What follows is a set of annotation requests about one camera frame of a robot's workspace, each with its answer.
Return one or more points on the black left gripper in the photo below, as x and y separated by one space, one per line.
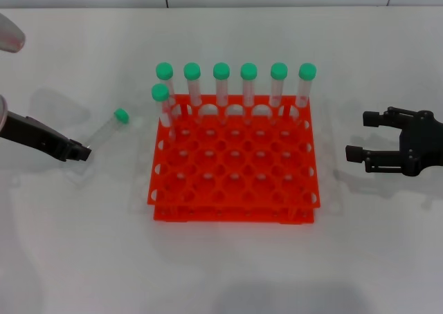
31 132

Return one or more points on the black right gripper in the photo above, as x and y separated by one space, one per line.
422 144

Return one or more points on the green capped clear test tube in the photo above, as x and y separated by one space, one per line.
121 115
279 71
221 71
248 71
307 71
192 71
160 92
164 70

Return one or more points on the orange test tube rack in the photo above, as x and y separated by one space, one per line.
235 193

